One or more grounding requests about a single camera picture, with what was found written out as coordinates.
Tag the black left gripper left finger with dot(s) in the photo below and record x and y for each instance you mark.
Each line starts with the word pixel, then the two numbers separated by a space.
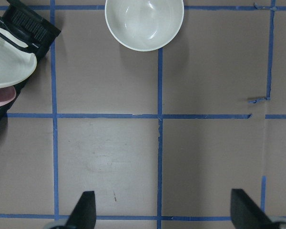
pixel 83 215

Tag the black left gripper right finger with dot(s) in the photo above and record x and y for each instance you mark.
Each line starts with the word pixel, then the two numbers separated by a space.
pixel 246 214

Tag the pink plate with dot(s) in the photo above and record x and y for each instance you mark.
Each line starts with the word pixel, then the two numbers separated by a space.
pixel 7 94

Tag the cream plate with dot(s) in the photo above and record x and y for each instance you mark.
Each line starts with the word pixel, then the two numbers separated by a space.
pixel 15 65

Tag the black plate rack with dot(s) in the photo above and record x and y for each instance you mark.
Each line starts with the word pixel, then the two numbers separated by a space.
pixel 31 28

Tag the white ceramic bowl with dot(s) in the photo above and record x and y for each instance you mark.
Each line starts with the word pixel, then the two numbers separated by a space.
pixel 144 25

